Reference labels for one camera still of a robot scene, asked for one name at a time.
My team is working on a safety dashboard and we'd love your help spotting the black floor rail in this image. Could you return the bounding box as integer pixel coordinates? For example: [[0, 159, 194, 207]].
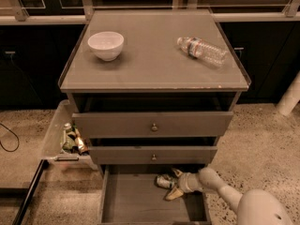
[[12, 159, 49, 225]]

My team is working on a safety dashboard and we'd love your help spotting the metal railing frame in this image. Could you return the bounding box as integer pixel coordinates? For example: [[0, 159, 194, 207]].
[[1, 0, 300, 24]]

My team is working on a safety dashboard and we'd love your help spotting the clear plastic water bottle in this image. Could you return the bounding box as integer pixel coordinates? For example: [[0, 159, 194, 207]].
[[177, 37, 227, 68]]

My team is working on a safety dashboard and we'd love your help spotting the white ceramic bowl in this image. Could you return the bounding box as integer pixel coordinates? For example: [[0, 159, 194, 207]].
[[87, 31, 125, 61]]

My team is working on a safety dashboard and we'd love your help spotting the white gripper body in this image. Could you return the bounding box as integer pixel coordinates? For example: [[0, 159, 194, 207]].
[[177, 172, 203, 193]]

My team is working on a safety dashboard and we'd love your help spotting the grey top drawer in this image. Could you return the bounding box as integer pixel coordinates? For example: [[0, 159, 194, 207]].
[[72, 112, 233, 138]]

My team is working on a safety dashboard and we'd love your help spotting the grey drawer cabinet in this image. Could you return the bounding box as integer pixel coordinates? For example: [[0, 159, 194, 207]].
[[57, 8, 251, 225]]

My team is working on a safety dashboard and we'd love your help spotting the grey drawer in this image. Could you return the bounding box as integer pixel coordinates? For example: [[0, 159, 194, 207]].
[[72, 112, 233, 138], [98, 164, 212, 225], [90, 146, 217, 164]]

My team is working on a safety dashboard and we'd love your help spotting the green packet in bin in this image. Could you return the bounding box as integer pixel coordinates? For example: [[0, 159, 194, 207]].
[[61, 123, 77, 154]]

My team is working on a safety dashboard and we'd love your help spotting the grey bottom drawer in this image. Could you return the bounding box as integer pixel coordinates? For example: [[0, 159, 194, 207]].
[[98, 164, 212, 225]]

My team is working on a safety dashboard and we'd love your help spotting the black floor cable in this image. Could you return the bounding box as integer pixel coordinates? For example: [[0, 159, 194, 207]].
[[0, 123, 21, 153]]

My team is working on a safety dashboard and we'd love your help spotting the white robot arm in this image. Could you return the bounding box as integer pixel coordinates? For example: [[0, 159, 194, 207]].
[[167, 104, 299, 225]]

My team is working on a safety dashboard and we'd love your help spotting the green white 7up can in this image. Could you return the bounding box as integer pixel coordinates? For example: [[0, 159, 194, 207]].
[[156, 174, 177, 189]]

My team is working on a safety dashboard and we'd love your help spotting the small bottle in bin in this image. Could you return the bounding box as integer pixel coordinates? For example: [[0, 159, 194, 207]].
[[75, 137, 88, 155]]

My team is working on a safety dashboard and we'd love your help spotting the grey middle drawer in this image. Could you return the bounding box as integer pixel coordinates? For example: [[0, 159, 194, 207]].
[[90, 146, 217, 164]]

